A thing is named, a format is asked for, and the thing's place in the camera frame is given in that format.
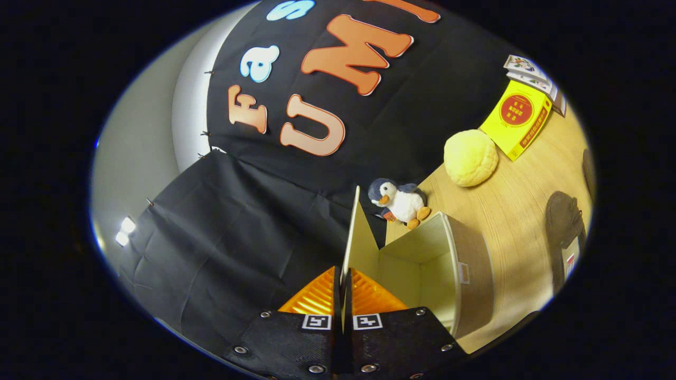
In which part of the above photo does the brown fabric storage box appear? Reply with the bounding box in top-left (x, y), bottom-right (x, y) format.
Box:
top-left (341, 185), bottom-right (494, 339)

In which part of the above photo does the penguin plush toy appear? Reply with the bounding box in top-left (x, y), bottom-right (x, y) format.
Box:
top-left (368, 178), bottom-right (431, 230)

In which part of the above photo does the white illustrated book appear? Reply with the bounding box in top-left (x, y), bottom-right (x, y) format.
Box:
top-left (503, 54), bottom-right (550, 85)

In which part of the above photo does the brown fuzzy shoe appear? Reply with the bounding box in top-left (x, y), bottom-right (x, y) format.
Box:
top-left (545, 191), bottom-right (587, 293)
top-left (582, 149), bottom-right (597, 198)

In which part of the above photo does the yellow book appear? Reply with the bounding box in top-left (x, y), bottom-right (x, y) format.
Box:
top-left (479, 80), bottom-right (552, 161)

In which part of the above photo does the yellow round plush bread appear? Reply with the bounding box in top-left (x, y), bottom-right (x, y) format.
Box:
top-left (444, 129), bottom-right (499, 187)

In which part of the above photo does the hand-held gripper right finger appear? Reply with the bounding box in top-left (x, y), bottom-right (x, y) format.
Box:
top-left (343, 268), bottom-right (468, 380)

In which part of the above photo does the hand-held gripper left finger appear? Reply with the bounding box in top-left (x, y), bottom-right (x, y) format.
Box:
top-left (224, 267), bottom-right (346, 380)

